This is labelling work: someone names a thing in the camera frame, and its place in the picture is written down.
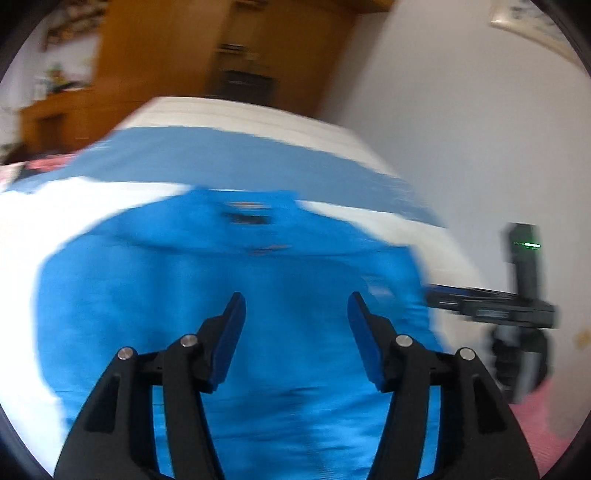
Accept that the framed wall picture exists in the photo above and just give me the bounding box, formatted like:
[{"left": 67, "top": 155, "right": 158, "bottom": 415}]
[{"left": 489, "top": 0, "right": 579, "bottom": 60}]

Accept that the wooden wardrobe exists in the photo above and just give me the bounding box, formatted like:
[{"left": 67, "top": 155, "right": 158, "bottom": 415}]
[{"left": 90, "top": 0, "right": 393, "bottom": 121}]

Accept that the person's right hand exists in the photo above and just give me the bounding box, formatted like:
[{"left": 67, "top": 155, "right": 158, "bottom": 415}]
[{"left": 488, "top": 327, "right": 551, "bottom": 403}]

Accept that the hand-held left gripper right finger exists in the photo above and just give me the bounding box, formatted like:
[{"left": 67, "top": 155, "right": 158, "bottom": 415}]
[{"left": 347, "top": 292, "right": 541, "bottom": 480}]

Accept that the pink floral quilt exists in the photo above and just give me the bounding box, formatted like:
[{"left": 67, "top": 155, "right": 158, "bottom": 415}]
[{"left": 0, "top": 154, "right": 78, "bottom": 186}]

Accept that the blue puffer jacket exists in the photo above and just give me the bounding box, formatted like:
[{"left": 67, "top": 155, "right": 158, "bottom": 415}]
[{"left": 34, "top": 187, "right": 446, "bottom": 480}]

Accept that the colourful desk clutter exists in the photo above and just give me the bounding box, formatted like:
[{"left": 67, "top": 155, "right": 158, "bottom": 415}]
[{"left": 33, "top": 62, "right": 88, "bottom": 99}]

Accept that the black case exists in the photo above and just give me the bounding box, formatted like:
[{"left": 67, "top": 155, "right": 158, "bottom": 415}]
[{"left": 218, "top": 68, "right": 279, "bottom": 106}]

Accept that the pink cloth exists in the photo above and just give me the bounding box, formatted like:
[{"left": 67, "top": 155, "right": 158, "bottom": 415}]
[{"left": 508, "top": 378, "right": 583, "bottom": 476}]

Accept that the wooden desk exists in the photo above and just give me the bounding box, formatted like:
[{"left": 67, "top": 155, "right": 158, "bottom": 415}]
[{"left": 18, "top": 85, "right": 100, "bottom": 158}]

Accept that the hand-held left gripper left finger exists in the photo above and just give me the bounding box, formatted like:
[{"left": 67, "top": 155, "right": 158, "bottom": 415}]
[{"left": 53, "top": 292, "right": 246, "bottom": 480}]

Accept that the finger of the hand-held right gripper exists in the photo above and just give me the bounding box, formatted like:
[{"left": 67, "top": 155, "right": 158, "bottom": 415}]
[{"left": 424, "top": 284, "right": 513, "bottom": 315}]

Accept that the bed with blue-white cover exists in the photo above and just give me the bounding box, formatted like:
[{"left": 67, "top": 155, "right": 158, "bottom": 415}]
[{"left": 0, "top": 96, "right": 481, "bottom": 480}]

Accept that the wooden wall bookshelf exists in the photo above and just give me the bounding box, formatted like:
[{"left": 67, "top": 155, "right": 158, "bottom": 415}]
[{"left": 41, "top": 0, "right": 108, "bottom": 52}]

